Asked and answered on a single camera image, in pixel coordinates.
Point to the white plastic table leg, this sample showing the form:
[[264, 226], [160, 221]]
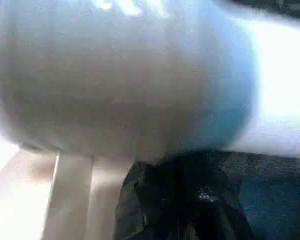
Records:
[[115, 87]]

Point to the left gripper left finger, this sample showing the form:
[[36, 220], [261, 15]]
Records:
[[140, 207]]

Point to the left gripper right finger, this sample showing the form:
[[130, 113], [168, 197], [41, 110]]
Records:
[[210, 200]]

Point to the white plastic table top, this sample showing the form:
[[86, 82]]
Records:
[[72, 195]]

